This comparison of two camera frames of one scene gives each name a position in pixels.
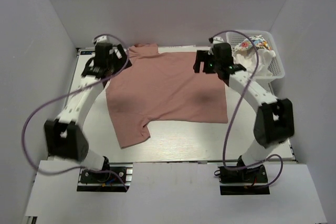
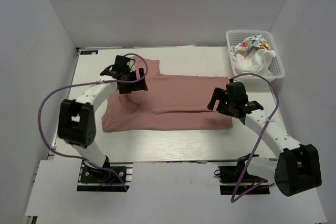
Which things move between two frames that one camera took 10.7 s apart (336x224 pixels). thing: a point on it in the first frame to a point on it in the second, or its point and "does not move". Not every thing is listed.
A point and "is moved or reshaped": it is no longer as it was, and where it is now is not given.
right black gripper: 203,56 to 220,94
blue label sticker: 86,52 does not move
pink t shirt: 162,86 is moved or reshaped
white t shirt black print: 248,59 does not move
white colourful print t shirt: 259,41 does not move
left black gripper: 123,55 to 136,86
